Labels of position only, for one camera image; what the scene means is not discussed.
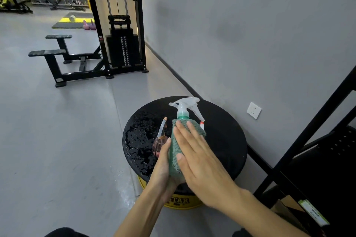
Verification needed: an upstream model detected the person's left hand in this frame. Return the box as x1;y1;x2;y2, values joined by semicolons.
145;137;186;204

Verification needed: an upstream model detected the person's right hand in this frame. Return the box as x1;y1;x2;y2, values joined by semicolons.
173;120;247;214

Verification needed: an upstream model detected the green cleaning cloth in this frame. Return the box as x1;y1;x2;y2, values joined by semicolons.
168;118;207;178

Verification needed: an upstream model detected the pink spray bottle grey nozzle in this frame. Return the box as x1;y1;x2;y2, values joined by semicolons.
152;117;169;158

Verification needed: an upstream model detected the green spray bottle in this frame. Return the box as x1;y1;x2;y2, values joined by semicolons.
168;97;206;123

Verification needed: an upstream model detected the black metal rack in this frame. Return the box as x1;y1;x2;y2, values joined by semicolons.
253;64;356;237

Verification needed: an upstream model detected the person's left forearm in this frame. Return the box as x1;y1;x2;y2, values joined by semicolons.
113;187;172;237

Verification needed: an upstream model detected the round black table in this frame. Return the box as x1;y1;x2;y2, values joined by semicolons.
122;96;248;194

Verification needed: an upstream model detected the green white label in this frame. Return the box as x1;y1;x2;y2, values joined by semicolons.
298;199;330;228

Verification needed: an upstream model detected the yellow exercise mat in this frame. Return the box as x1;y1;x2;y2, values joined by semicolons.
59;17;95;23

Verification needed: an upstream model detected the grey exercise mat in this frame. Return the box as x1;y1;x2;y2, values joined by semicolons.
52;21;85;29

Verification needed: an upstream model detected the white wall socket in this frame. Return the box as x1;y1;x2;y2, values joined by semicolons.
247;102;263;120

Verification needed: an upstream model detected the black cable weight machine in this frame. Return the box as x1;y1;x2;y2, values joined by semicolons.
28;0;149;88

